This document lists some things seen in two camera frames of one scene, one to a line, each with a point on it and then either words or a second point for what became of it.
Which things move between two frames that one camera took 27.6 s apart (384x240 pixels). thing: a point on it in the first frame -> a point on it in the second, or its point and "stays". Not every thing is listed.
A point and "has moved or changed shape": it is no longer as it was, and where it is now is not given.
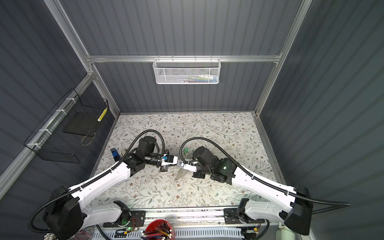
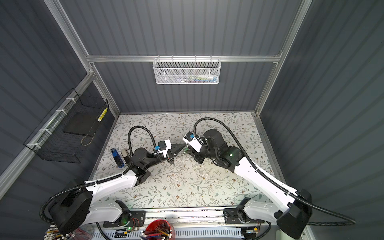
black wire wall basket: [65, 134] stays
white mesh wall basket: [187, 71] stays
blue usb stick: [116, 156] stays
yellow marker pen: [102, 114] stays
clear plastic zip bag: [181, 171] has moved or changed shape
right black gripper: [197, 174] -> [196, 154]
